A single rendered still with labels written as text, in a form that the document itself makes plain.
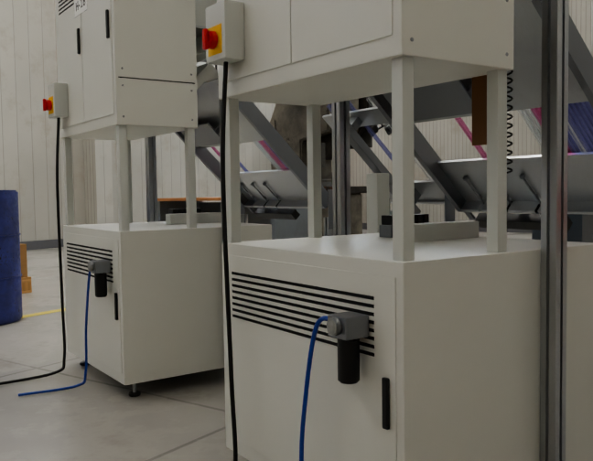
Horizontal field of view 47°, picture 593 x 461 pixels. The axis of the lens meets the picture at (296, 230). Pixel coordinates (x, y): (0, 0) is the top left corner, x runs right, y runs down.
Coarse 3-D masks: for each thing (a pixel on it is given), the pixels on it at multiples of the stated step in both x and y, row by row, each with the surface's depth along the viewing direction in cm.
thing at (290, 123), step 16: (288, 112) 805; (304, 112) 789; (320, 112) 773; (288, 128) 806; (304, 128) 790; (288, 144) 808; (304, 144) 800; (368, 144) 830; (304, 160) 800; (352, 192) 792; (352, 208) 797; (352, 224) 798
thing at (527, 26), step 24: (528, 0) 154; (528, 24) 160; (528, 48) 166; (528, 72) 172; (384, 96) 208; (432, 96) 195; (456, 96) 189; (528, 96) 179; (576, 96) 169; (432, 120) 211
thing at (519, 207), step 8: (464, 208) 235; (472, 208) 232; (480, 208) 230; (512, 208) 219; (520, 208) 216; (528, 208) 214; (536, 208) 212; (568, 208) 203; (576, 208) 201; (584, 208) 198; (592, 208) 196
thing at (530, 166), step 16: (448, 160) 225; (464, 160) 219; (480, 160) 213; (512, 160) 204; (528, 160) 200; (576, 160) 188; (592, 160) 184; (448, 176) 230; (464, 176) 225; (480, 176) 220; (512, 176) 210; (528, 176) 206; (576, 176) 193; (592, 176) 189; (464, 192) 233; (480, 192) 227; (512, 192) 217; (528, 192) 212; (576, 192) 199; (592, 192) 195
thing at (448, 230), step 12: (384, 216) 196; (420, 216) 200; (384, 228) 195; (420, 228) 177; (432, 228) 180; (444, 228) 182; (456, 228) 185; (468, 228) 188; (420, 240) 178; (432, 240) 180
